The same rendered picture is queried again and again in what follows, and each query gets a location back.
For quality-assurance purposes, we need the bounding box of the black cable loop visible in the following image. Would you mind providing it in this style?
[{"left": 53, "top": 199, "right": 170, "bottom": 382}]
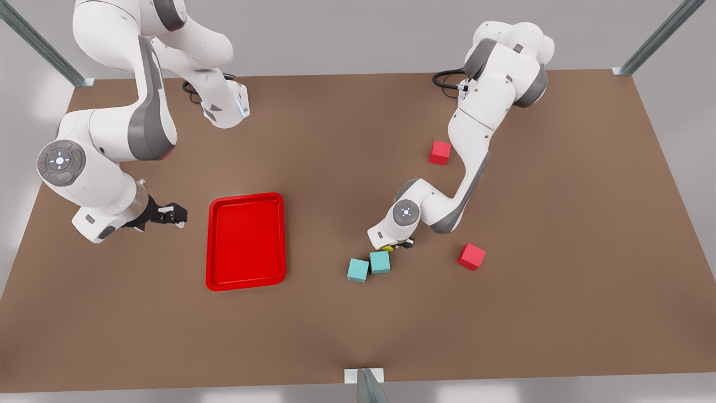
[
  {"left": 432, "top": 68, "right": 468, "bottom": 101},
  {"left": 182, "top": 72, "right": 237, "bottom": 105}
]

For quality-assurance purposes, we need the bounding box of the red plastic tray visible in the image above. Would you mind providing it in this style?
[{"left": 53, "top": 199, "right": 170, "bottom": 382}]
[{"left": 205, "top": 193, "right": 286, "bottom": 292}]

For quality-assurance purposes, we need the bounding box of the silver frame post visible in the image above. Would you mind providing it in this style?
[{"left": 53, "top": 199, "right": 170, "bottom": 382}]
[
  {"left": 0, "top": 0, "right": 96, "bottom": 88},
  {"left": 611, "top": 0, "right": 706, "bottom": 77},
  {"left": 344, "top": 368, "right": 390, "bottom": 403}
]

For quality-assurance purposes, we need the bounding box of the red cube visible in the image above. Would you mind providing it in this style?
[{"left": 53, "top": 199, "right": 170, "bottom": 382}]
[
  {"left": 457, "top": 243, "right": 486, "bottom": 271},
  {"left": 429, "top": 140, "right": 452, "bottom": 166}
]

